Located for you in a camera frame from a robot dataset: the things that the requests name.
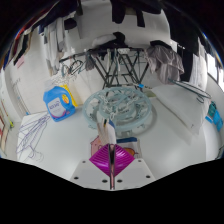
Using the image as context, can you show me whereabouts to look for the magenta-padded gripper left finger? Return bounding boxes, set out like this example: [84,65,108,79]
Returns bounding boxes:
[70,143,113,191]

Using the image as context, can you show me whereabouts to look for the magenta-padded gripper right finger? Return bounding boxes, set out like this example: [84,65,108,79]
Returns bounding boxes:
[113,143,157,191]

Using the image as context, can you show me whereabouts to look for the cartoon print towel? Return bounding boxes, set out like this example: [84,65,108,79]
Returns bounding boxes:
[89,118,143,162]

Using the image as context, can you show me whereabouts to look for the pale green round peg hanger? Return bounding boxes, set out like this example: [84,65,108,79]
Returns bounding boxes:
[82,86,158,136]

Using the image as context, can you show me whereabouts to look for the blue detergent bottle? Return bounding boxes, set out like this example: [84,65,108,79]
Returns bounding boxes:
[42,84,77,123]

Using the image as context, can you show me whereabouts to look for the white pillow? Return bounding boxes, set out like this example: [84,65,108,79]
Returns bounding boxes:
[151,83,213,136]

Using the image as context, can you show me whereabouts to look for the black folding drying rack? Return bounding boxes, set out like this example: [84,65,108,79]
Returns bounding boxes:
[59,46,151,89]

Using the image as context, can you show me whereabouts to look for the blue containers group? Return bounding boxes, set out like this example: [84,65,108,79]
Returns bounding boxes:
[204,101,224,133]

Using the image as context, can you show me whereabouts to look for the grey garment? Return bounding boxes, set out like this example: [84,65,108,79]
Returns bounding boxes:
[144,44,185,84]

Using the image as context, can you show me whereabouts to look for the window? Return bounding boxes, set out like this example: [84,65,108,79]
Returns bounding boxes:
[203,43,224,91]

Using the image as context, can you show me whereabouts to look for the hanging dark clothes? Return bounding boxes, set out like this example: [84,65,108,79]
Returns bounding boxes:
[109,0,214,84]

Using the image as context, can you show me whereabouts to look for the hanging colourful clothes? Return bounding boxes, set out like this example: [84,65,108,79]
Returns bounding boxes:
[3,0,81,68]

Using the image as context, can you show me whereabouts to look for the white wire hanger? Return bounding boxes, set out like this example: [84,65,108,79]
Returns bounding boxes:
[16,133,45,163]

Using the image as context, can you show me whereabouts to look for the purple wire hanger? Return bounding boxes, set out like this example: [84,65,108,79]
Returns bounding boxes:
[15,113,51,161]

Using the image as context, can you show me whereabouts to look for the dark green wire hanger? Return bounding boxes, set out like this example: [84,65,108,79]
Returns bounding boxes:
[168,78,213,103]

